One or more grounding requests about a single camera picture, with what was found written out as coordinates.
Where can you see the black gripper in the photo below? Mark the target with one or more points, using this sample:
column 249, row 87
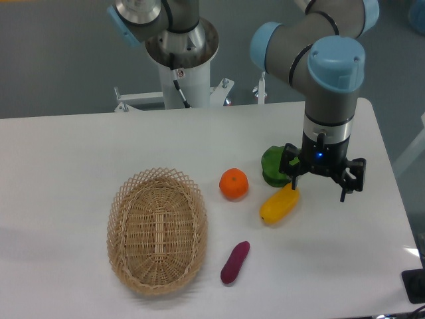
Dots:
column 329, row 161

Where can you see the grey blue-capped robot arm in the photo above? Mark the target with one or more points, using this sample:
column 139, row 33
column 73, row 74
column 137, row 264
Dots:
column 320, row 57

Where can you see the purple sweet potato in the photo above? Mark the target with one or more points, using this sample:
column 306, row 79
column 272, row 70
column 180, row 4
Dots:
column 233, row 265

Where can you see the green leafy vegetable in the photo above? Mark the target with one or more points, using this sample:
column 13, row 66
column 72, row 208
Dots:
column 270, row 163

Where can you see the yellow mango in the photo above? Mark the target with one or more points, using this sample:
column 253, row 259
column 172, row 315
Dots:
column 279, row 205

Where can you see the orange tangerine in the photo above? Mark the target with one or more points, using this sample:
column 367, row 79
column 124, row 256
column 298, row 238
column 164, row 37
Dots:
column 234, row 184

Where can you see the black device at table edge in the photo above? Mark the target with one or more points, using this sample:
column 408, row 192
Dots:
column 414, row 285

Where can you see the blue object top right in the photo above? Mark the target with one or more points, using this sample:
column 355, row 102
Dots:
column 416, row 16

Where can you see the woven wicker basket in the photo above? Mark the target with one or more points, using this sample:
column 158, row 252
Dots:
column 157, row 231

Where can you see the white frame at right edge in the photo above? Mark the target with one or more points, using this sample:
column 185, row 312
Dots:
column 410, row 154

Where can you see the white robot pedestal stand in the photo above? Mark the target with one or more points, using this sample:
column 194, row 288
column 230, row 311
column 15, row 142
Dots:
column 183, row 61

